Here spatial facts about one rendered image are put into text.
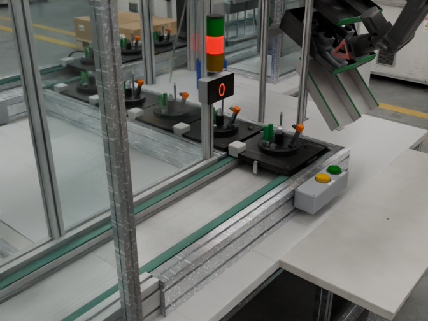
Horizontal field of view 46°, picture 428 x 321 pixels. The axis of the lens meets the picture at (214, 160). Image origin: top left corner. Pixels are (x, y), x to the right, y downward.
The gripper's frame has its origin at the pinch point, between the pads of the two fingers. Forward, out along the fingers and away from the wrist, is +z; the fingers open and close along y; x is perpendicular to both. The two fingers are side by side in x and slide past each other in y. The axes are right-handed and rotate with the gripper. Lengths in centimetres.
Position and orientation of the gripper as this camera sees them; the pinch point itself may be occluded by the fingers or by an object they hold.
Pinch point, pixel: (340, 51)
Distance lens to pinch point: 178.8
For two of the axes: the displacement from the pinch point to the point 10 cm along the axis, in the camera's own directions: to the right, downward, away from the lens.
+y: -7.7, 2.8, -5.7
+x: 2.7, 9.6, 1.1
